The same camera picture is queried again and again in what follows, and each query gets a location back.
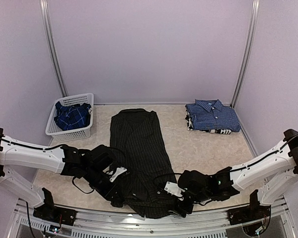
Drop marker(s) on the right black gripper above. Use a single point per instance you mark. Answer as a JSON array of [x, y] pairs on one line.
[[182, 208]]

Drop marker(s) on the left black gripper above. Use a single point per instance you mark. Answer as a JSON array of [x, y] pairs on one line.
[[108, 194]]

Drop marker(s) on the black pinstripe long sleeve shirt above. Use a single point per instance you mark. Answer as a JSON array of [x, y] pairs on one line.
[[138, 145]]

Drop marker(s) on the black white printed shirt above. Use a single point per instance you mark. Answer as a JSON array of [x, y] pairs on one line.
[[218, 131]]

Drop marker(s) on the white plastic laundry basket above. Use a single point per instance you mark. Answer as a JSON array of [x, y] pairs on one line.
[[82, 133]]

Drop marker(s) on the blue checked shirt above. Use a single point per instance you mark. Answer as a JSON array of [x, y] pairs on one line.
[[206, 115]]

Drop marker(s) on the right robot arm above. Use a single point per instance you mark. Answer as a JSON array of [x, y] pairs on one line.
[[280, 162]]

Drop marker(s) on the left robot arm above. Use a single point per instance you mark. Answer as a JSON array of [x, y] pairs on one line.
[[97, 166]]

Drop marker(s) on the dark blue plaid shirt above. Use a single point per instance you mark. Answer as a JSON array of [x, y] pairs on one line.
[[72, 117]]

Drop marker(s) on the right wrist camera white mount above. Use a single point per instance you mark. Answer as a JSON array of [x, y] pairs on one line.
[[167, 190]]

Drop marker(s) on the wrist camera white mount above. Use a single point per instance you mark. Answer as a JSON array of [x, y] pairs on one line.
[[118, 172], [167, 190]]

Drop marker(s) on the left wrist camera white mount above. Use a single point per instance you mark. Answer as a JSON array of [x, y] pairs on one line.
[[118, 172]]

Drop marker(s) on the front aluminium rail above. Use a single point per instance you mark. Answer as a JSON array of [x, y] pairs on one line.
[[200, 224]]

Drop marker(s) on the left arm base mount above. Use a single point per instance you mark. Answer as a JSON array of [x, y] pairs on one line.
[[50, 212]]

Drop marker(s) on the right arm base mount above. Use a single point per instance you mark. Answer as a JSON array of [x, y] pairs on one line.
[[253, 211]]

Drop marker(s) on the left aluminium frame post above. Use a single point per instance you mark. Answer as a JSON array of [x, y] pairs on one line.
[[51, 46]]

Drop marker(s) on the aluminium frame post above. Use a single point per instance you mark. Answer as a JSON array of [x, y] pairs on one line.
[[247, 52], [51, 46]]

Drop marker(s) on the right aluminium frame post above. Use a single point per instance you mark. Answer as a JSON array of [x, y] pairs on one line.
[[247, 52]]

